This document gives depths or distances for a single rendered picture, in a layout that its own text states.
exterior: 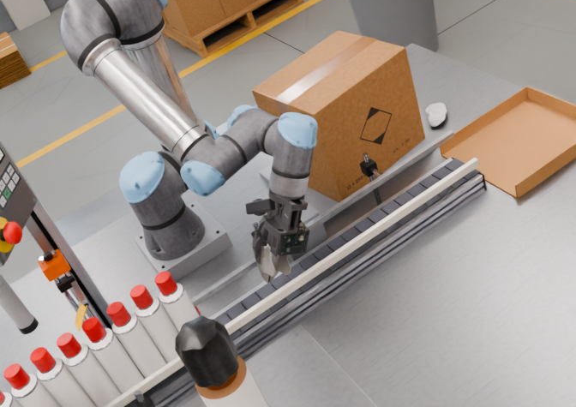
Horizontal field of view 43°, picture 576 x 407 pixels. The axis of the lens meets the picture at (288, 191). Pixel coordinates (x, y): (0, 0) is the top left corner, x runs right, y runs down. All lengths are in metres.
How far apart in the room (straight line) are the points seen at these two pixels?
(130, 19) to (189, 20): 3.18
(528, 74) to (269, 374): 2.55
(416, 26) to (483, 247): 2.34
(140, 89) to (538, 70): 2.57
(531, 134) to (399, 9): 1.96
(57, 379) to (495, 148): 1.12
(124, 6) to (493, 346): 0.97
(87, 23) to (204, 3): 3.27
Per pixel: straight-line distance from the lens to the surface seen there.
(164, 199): 1.70
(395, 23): 3.77
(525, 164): 1.79
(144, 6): 1.54
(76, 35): 1.48
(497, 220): 1.66
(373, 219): 1.65
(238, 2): 4.84
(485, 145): 1.87
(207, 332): 1.12
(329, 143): 1.66
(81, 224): 2.15
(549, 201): 1.69
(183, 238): 1.75
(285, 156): 1.37
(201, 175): 1.35
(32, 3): 6.65
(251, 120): 1.42
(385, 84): 1.74
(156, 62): 1.61
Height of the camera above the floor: 1.95
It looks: 36 degrees down
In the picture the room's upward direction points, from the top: 21 degrees counter-clockwise
